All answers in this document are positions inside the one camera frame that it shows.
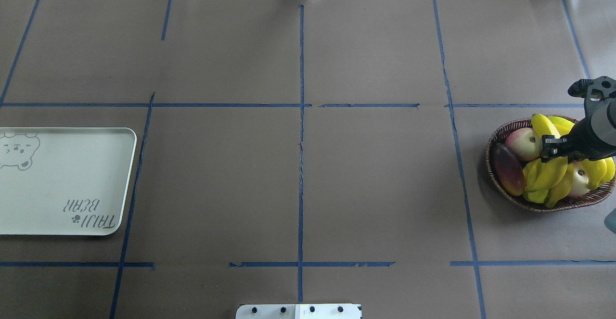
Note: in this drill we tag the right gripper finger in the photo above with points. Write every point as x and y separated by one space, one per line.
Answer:
551 142
547 155

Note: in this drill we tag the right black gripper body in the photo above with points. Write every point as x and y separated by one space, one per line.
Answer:
591 133

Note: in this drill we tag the yellow banana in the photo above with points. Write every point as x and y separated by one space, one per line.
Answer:
562 188
543 176
542 126

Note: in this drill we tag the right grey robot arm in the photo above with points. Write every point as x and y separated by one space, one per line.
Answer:
603 122

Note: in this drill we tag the brown wicker basket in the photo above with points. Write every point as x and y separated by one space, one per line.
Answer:
592 197

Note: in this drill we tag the red yellow peach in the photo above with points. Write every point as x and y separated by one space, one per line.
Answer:
525 144

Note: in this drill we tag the dark red mango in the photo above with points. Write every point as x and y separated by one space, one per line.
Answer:
507 168

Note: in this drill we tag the white bear tray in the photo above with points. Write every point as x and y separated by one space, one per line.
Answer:
64 181

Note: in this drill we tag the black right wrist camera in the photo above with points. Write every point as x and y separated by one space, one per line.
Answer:
596 93

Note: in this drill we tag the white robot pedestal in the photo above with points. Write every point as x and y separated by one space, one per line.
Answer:
300 311

